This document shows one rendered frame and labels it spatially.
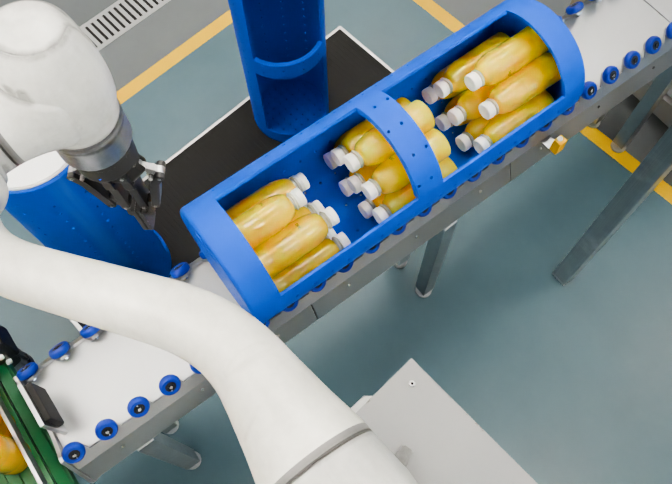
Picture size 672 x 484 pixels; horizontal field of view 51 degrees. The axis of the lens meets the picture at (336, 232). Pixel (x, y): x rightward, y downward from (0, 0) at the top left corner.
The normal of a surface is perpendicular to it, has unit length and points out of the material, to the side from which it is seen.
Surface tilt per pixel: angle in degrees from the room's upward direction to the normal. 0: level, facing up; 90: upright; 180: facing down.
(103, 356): 0
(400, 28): 0
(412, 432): 0
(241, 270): 32
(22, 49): 15
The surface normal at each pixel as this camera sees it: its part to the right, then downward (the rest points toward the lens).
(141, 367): -0.01, -0.39
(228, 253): 0.15, -0.17
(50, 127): 0.51, 0.77
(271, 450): -0.51, -0.29
